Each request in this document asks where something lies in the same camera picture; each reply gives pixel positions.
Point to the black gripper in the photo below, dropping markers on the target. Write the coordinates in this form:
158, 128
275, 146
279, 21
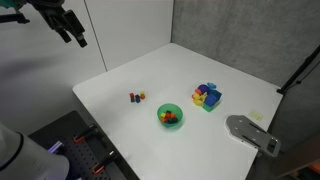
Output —
51, 15

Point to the small orange block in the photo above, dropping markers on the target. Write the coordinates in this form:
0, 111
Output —
131, 95
163, 119
142, 97

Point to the small dark blue block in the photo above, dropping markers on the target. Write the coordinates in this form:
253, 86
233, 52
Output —
137, 98
172, 121

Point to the small yellow block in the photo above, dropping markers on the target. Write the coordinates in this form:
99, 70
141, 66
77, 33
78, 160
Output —
142, 93
163, 115

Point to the small black block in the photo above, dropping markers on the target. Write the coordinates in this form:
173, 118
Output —
168, 112

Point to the green plastic bowl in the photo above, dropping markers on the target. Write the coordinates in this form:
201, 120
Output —
178, 115

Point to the black orange clamp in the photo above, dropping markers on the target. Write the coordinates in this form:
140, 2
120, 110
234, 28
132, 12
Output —
85, 134
104, 162

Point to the purple glowing base light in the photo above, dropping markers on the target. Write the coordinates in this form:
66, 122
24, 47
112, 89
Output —
55, 147

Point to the black perforated base board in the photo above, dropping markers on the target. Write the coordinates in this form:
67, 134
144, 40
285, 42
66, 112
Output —
76, 156

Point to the orange toy piece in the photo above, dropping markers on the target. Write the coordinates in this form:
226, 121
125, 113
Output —
198, 91

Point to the purple toy ball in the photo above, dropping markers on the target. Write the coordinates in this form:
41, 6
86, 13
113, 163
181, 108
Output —
202, 88

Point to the yellow toy pieces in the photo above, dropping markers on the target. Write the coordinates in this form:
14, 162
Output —
198, 99

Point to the light blue toy figure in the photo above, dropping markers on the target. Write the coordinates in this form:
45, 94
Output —
211, 85

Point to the green toy box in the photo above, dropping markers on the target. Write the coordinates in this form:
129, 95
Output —
209, 108

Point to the pale yellow sticker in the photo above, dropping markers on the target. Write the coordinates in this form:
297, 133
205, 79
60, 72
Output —
256, 115

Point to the grey metal mounting plate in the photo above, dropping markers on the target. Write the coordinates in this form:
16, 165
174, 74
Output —
250, 131

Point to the black tripod pole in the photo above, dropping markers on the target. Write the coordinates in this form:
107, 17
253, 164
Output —
300, 68

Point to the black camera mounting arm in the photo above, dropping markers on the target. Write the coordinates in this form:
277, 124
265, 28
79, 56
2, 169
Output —
15, 18

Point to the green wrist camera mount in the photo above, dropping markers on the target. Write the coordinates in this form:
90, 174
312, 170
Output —
6, 3

